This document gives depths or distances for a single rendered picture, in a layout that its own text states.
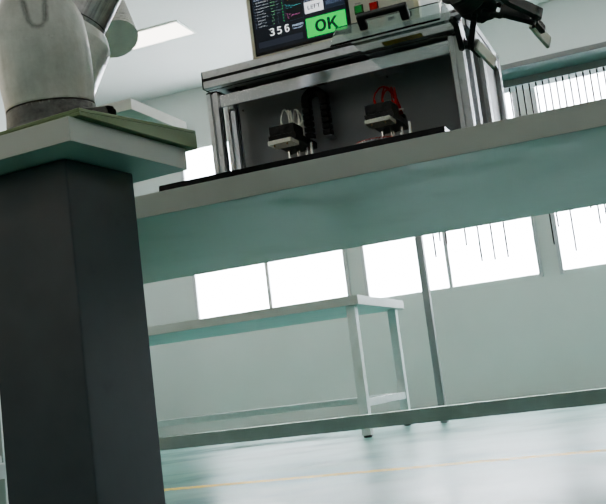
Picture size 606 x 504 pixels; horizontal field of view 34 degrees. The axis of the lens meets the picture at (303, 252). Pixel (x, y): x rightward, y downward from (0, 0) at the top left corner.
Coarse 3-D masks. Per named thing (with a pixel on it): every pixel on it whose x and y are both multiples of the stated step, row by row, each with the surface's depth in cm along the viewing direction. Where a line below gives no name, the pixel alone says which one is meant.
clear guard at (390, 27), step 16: (384, 16) 213; (400, 16) 210; (416, 16) 208; (432, 16) 205; (448, 16) 218; (336, 32) 216; (352, 32) 213; (368, 32) 210; (384, 32) 208; (400, 32) 224; (416, 32) 226; (432, 32) 227; (448, 32) 228; (464, 32) 230; (368, 48) 233; (384, 48) 234; (400, 48) 235
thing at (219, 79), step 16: (480, 32) 245; (304, 48) 242; (320, 48) 240; (336, 48) 239; (352, 48) 237; (240, 64) 248; (256, 64) 246; (272, 64) 245; (288, 64) 243; (304, 64) 242; (320, 64) 243; (336, 64) 257; (496, 64) 262; (208, 80) 251; (224, 80) 249; (240, 80) 248; (256, 80) 249; (272, 80) 264
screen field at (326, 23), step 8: (320, 16) 244; (328, 16) 243; (336, 16) 243; (344, 16) 242; (312, 24) 245; (320, 24) 244; (328, 24) 243; (336, 24) 242; (344, 24) 242; (312, 32) 245; (320, 32) 244; (328, 32) 243
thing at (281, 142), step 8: (272, 128) 237; (280, 128) 236; (288, 128) 236; (296, 128) 237; (272, 136) 237; (280, 136) 236; (288, 136) 235; (296, 136) 235; (304, 136) 240; (272, 144) 234; (280, 144) 235; (288, 144) 236; (296, 144) 237; (304, 144) 242; (288, 152) 246; (296, 152) 249
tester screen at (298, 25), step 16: (256, 0) 251; (272, 0) 249; (288, 0) 248; (304, 0) 246; (256, 16) 251; (272, 16) 249; (288, 16) 247; (304, 16) 246; (256, 32) 250; (304, 32) 245; (272, 48) 248
